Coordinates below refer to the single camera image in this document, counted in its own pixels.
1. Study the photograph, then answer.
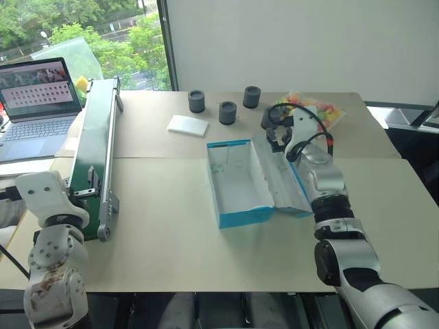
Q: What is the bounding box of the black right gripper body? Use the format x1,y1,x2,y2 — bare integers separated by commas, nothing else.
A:
265,125,293,154

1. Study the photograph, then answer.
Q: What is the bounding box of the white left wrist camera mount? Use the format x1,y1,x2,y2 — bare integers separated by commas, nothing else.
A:
15,171,89,228

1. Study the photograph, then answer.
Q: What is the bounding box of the yellow green plush toy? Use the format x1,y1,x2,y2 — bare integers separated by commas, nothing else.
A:
74,77,91,103

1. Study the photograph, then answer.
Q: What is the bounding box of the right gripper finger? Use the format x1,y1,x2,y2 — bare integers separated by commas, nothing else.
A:
261,108,277,130
274,114,295,128

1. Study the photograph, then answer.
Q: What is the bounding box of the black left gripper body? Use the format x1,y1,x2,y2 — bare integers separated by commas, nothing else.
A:
68,186,101,214

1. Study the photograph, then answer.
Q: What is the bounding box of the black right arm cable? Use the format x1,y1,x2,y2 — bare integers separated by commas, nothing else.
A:
269,103,334,162

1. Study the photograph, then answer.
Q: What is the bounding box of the blue cardboard box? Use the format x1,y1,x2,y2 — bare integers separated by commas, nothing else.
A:
206,133,313,230

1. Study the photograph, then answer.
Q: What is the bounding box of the dark window frame post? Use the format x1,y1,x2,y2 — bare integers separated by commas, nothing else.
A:
156,0,179,92

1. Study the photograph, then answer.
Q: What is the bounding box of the translucent green plastic sheet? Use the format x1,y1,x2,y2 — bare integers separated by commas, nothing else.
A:
29,36,106,83

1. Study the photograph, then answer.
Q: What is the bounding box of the white flat tissue pack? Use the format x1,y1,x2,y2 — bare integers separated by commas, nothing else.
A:
166,114,210,137

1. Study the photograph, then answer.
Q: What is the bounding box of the thin black cable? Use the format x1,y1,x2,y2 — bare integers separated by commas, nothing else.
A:
0,245,31,280

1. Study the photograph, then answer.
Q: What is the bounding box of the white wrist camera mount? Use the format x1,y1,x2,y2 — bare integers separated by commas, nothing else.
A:
15,171,89,228
284,105,320,156

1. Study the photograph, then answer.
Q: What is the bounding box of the green conveyor belt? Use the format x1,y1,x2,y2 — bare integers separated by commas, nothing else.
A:
68,75,125,243

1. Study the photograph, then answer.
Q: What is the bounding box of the grey open laptop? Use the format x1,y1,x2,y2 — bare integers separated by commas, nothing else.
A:
0,57,83,164

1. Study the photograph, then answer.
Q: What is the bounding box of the bag of colourful candy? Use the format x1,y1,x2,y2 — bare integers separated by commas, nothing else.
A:
272,89,346,133

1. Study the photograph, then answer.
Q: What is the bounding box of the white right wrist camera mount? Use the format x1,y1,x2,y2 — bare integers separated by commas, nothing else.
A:
284,105,320,156

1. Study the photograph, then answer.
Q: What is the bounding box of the dark grey cylinder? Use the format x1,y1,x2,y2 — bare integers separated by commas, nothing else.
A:
219,101,237,126
243,86,261,110
188,90,206,114

